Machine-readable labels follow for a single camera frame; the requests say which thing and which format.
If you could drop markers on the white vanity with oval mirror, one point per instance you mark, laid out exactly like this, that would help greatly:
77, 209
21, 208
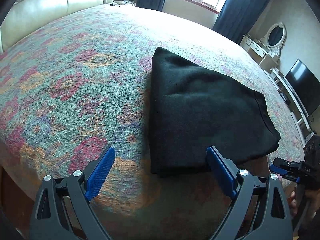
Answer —
266, 51

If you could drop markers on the cream tufted headboard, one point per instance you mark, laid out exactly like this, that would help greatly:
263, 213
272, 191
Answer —
26, 16

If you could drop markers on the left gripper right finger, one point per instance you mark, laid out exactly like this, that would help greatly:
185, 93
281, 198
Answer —
258, 208

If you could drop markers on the floral bedspread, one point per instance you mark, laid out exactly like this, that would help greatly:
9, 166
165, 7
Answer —
81, 83

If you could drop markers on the dark blue right curtain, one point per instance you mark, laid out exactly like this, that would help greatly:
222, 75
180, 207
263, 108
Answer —
237, 17

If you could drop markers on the white tv stand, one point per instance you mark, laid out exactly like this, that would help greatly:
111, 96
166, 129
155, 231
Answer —
297, 110

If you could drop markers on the black pants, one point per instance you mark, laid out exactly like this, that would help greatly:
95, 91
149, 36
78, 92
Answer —
193, 108

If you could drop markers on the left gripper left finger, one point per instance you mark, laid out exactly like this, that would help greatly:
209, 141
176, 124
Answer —
50, 219

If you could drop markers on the black television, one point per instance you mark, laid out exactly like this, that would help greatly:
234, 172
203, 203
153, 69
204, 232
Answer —
305, 86

